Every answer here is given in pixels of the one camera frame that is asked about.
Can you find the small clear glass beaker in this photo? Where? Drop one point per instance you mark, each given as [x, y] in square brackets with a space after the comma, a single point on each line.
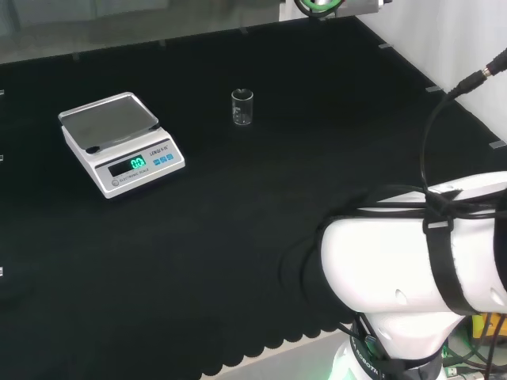
[242, 112]

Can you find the black bench cloth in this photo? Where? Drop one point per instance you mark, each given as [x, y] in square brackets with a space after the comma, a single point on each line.
[237, 237]

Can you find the white electronic balance steel pan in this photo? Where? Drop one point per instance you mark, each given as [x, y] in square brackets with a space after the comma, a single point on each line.
[119, 158]

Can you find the pale board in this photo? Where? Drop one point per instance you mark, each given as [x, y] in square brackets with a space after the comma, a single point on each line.
[119, 20]

